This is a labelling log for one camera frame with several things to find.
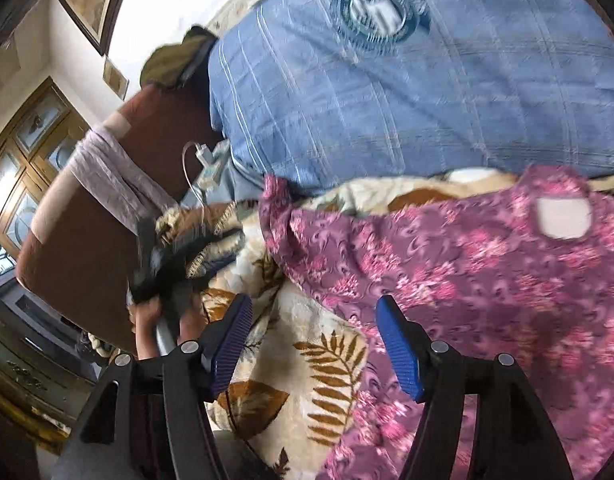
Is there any purple floral shirt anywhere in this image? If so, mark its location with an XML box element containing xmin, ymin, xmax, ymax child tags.
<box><xmin>259</xmin><ymin>166</ymin><xmax>614</xmax><ymax>479</ymax></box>

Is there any person's left hand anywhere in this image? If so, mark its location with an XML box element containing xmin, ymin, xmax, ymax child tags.
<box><xmin>128</xmin><ymin>294</ymin><xmax>206</xmax><ymax>361</ymax></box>

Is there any brown bed headboard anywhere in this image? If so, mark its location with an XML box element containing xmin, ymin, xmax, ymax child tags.
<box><xmin>15</xmin><ymin>86</ymin><xmax>221</xmax><ymax>352</ymax></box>

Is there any lilac cloth on headboard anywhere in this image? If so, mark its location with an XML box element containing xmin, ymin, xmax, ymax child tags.
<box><xmin>66</xmin><ymin>126</ymin><xmax>176</xmax><ymax>234</ymax></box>

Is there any dark wooden dresser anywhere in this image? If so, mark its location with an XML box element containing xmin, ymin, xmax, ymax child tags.
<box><xmin>0</xmin><ymin>272</ymin><xmax>101</xmax><ymax>455</ymax></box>

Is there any beige leaf pattern blanket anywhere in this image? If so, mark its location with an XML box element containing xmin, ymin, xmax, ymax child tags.
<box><xmin>154</xmin><ymin>167</ymin><xmax>614</xmax><ymax>480</ymax></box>

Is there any wooden glass door cabinet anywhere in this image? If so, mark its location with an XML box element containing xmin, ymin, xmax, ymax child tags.
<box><xmin>0</xmin><ymin>78</ymin><xmax>89</xmax><ymax>259</ymax></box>

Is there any olive green garment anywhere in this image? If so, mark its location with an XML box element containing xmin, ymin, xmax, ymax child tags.
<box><xmin>140</xmin><ymin>25</ymin><xmax>218</xmax><ymax>89</ymax></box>

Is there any blue plaid duvet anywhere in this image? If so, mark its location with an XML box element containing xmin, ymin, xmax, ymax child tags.
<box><xmin>208</xmin><ymin>0</ymin><xmax>614</xmax><ymax>194</ymax></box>

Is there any white charging cable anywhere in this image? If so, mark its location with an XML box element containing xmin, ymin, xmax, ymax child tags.
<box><xmin>181</xmin><ymin>140</ymin><xmax>214</xmax><ymax>226</ymax></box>

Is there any small wall frame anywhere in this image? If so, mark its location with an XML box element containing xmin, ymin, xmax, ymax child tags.
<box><xmin>103</xmin><ymin>58</ymin><xmax>129</xmax><ymax>100</ymax></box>

